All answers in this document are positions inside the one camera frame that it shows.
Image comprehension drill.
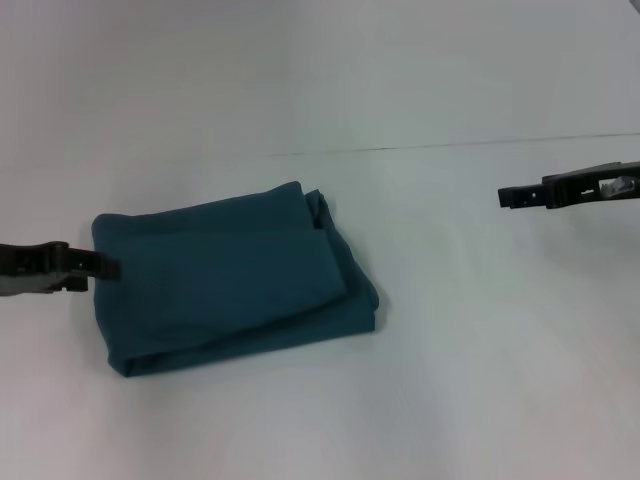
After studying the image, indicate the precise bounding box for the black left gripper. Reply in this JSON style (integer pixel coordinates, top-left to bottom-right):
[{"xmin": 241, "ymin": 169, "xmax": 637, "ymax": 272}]
[{"xmin": 0, "ymin": 241, "xmax": 123, "ymax": 300}]

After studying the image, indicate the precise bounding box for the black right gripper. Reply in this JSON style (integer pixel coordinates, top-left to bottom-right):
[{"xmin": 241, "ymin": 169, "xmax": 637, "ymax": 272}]
[{"xmin": 498, "ymin": 160, "xmax": 640, "ymax": 211}]

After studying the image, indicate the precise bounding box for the teal blue shirt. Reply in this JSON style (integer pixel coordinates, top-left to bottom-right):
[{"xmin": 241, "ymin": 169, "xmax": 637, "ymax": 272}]
[{"xmin": 90, "ymin": 180, "xmax": 380, "ymax": 382}]

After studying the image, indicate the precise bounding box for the right gripper cable with plugs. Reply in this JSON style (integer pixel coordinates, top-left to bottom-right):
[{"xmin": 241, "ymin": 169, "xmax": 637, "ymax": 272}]
[{"xmin": 599, "ymin": 175, "xmax": 640, "ymax": 199}]

